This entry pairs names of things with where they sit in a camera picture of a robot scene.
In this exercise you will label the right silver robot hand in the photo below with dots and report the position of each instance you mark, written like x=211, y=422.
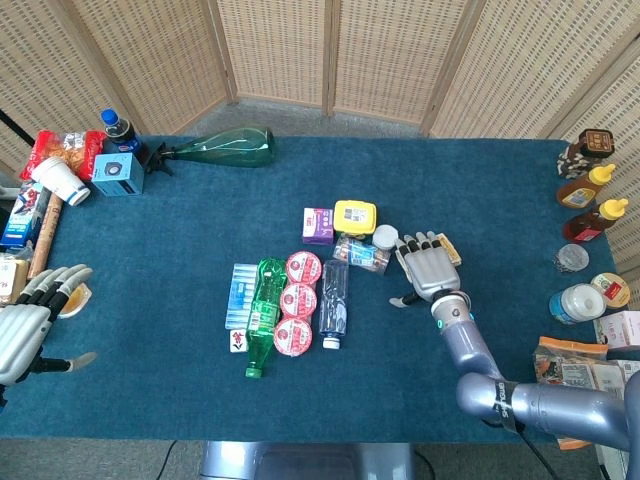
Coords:
x=430, y=270

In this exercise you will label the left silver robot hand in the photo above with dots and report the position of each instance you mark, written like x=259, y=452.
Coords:
x=20, y=330

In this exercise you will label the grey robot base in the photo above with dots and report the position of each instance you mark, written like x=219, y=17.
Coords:
x=305, y=462

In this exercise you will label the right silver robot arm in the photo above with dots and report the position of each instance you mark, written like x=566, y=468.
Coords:
x=472, y=350

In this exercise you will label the beige food package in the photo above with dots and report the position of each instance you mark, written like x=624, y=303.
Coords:
x=11, y=277

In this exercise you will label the white round lid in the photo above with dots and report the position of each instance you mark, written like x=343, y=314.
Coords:
x=385, y=236

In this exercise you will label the clear battery pack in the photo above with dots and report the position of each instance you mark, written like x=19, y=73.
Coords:
x=361, y=255

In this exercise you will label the yellow lidded box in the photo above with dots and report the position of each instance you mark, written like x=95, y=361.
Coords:
x=355, y=216

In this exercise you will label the blue carpet table cover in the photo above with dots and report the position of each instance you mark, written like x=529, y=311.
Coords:
x=425, y=175

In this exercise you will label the brown wooden roll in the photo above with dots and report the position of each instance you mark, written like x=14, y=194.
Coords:
x=45, y=235

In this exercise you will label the clear plastic water bottle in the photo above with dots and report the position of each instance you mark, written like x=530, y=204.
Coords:
x=335, y=300

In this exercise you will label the blue toothpaste box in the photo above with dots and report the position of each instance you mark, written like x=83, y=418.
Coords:
x=22, y=215

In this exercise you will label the purple small box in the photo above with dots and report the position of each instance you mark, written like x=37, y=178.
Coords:
x=318, y=226

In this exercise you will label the red white round cup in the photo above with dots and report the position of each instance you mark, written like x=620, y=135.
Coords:
x=304, y=267
x=293, y=336
x=298, y=300

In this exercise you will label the blue jar white lid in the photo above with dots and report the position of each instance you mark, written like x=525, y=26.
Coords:
x=575, y=304

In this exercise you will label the white paper cup stack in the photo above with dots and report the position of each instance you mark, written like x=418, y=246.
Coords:
x=60, y=180

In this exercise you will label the orange-edged snack bag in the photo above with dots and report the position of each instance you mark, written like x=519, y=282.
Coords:
x=565, y=362

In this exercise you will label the green plastic bottle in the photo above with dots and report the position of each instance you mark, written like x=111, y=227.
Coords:
x=265, y=305

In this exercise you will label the yellow-cap honey bottle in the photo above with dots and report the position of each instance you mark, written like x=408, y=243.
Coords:
x=592, y=222
x=582, y=187

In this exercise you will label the round tin red label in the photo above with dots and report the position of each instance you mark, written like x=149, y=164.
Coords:
x=611, y=289

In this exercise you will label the blue speaker box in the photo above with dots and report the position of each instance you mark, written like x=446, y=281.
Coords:
x=117, y=173

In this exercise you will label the light blue flat pack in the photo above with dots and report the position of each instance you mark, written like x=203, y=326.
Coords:
x=241, y=295

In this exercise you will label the red snack bag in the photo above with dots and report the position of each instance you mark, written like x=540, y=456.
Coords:
x=75, y=147

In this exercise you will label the dark jar brown lid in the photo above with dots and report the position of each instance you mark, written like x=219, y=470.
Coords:
x=585, y=152

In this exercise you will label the pink white box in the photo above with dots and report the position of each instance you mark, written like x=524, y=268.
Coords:
x=620, y=328

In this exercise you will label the white mahjong tile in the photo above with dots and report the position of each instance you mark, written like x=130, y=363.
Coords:
x=238, y=340

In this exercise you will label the black pole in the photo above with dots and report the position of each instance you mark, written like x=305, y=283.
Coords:
x=17, y=125

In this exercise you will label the blue-cap cola bottle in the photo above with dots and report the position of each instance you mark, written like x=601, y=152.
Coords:
x=121, y=132

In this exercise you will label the green glass vase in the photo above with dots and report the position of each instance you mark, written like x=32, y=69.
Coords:
x=235, y=147

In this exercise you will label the woven bamboo folding screen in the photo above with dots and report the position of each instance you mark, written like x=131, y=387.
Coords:
x=275, y=55

